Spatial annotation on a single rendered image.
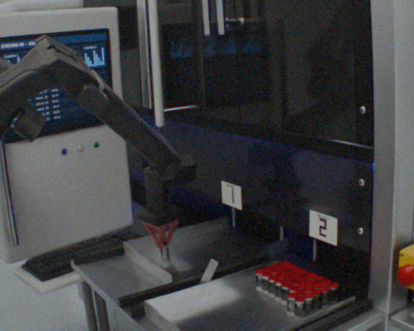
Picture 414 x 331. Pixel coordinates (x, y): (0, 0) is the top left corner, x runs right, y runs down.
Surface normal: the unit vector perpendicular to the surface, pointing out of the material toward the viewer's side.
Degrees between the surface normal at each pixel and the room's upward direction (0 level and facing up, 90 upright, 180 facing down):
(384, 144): 90
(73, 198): 90
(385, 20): 90
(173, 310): 0
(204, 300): 0
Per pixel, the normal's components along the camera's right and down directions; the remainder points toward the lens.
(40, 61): -0.19, -0.47
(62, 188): 0.69, 0.13
